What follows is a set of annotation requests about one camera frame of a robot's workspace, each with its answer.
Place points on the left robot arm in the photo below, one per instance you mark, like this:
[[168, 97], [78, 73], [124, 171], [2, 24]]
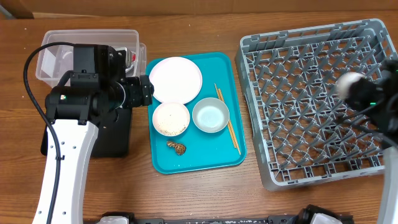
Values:
[[87, 115]]

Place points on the teal serving tray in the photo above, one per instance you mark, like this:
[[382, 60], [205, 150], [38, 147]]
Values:
[[204, 150]]

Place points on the wooden chopstick left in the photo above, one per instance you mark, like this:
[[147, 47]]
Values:
[[225, 109]]

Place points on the clear plastic bin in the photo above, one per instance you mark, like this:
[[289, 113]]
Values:
[[54, 61]]

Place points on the pink bowl with rice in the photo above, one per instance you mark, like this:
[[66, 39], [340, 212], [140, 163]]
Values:
[[171, 119]]

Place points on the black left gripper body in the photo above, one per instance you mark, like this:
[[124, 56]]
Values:
[[135, 94]]

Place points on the grey bowl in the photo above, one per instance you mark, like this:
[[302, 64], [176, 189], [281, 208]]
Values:
[[207, 115]]

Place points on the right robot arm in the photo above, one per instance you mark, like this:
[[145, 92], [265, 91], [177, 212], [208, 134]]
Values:
[[383, 125]]

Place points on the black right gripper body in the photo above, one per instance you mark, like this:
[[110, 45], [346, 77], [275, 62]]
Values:
[[361, 93]]

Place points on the wooden chopstick right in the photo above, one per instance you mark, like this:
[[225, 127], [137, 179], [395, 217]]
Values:
[[230, 126]]

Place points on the pink round plate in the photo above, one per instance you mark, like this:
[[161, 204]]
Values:
[[176, 79]]

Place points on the wooden chopstick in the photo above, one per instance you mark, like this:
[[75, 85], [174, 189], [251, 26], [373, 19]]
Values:
[[225, 109], [230, 126]]

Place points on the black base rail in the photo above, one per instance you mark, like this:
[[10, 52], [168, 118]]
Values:
[[309, 214]]

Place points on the grey dish rack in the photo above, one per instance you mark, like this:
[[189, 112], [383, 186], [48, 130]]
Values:
[[288, 81]]

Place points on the brown food scrap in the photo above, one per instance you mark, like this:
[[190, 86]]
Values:
[[179, 148]]

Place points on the white cup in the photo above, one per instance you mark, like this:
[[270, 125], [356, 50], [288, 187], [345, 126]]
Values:
[[344, 83]]

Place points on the black waste tray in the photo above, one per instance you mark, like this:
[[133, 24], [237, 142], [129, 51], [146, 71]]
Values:
[[112, 135]]

